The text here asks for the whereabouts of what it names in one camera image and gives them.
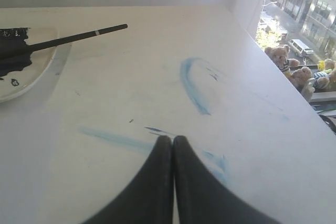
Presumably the brown teddy bear lower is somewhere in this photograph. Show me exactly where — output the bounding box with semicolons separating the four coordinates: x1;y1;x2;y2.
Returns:
289;67;313;92

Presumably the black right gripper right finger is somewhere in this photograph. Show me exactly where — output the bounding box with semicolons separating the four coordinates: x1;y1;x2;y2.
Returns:
173;136;279;223

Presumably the black paintbrush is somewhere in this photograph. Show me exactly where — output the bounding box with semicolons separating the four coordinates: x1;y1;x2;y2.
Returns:
0;23;129;61

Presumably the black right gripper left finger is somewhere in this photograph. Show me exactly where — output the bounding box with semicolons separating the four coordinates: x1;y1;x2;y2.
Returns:
85;136;174;223

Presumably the brown teddy bear upper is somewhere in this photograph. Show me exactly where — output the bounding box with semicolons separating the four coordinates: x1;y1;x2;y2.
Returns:
264;45;300;77

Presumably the teddy bear striped shirt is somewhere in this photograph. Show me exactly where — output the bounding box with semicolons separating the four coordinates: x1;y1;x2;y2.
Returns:
313;59;335;90

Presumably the white square plate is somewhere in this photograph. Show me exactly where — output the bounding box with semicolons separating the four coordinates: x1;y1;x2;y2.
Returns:
1;27;59;102

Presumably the white paper sheet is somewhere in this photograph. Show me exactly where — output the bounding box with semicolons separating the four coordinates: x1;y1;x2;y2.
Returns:
1;45;71;223

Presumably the white parked van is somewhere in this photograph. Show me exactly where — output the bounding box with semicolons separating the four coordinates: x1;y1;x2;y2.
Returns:
288;39;314;57

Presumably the brown teddy bear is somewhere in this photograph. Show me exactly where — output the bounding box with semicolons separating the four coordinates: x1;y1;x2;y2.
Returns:
289;67;313;92
264;45;300;77

